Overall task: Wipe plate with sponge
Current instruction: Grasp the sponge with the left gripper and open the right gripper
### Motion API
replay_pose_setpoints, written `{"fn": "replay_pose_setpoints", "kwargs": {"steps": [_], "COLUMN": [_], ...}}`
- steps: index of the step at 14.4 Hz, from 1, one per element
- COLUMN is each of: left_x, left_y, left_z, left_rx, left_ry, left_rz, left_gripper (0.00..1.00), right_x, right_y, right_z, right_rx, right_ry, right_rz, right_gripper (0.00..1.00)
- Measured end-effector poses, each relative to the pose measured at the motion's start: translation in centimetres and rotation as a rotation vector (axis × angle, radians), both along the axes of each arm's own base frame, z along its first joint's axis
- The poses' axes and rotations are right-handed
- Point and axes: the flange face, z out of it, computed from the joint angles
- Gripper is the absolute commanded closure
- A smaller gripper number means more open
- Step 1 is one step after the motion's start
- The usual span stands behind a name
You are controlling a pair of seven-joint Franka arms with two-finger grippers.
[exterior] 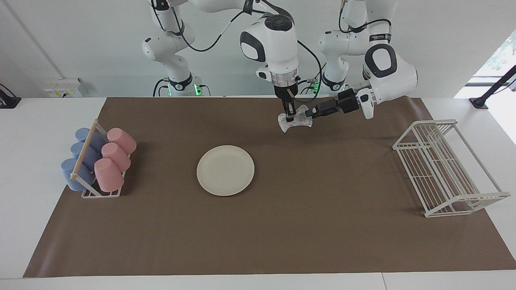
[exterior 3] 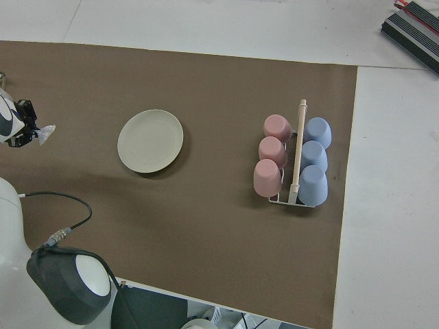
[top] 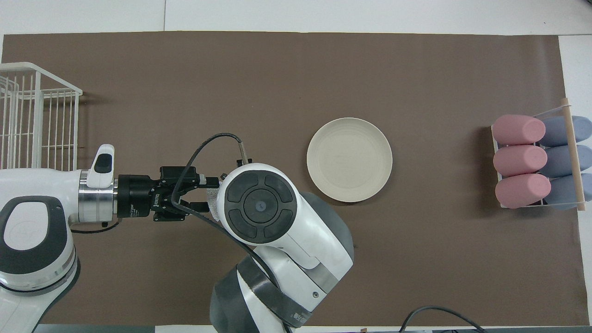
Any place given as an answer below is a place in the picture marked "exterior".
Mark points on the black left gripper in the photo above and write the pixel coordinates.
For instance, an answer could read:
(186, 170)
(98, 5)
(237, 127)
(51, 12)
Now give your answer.
(347, 101)

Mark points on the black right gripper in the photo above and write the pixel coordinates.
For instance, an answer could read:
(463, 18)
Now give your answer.
(287, 92)

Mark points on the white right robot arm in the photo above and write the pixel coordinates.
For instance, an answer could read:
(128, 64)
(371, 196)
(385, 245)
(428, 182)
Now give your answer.
(274, 48)

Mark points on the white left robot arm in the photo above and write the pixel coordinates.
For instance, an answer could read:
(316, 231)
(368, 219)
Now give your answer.
(395, 76)

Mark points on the cream round plate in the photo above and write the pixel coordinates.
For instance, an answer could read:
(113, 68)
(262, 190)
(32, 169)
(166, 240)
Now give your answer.
(225, 171)

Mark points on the brown table mat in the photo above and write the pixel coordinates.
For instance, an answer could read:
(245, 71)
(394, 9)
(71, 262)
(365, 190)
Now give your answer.
(282, 233)

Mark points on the pink plastic cup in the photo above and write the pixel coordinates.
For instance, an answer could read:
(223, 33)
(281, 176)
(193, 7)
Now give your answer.
(123, 141)
(109, 175)
(117, 157)

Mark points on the blue plastic cup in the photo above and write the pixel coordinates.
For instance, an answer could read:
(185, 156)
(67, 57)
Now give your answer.
(70, 175)
(89, 157)
(96, 141)

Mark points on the cup rack with wooden bar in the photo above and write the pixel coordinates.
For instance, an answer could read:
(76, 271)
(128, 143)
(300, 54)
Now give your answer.
(84, 150)

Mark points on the black table clamp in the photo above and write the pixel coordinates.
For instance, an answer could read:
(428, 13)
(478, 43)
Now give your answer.
(10, 102)

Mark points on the white wall outlet box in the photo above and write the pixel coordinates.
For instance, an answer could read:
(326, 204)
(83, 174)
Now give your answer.
(62, 88)

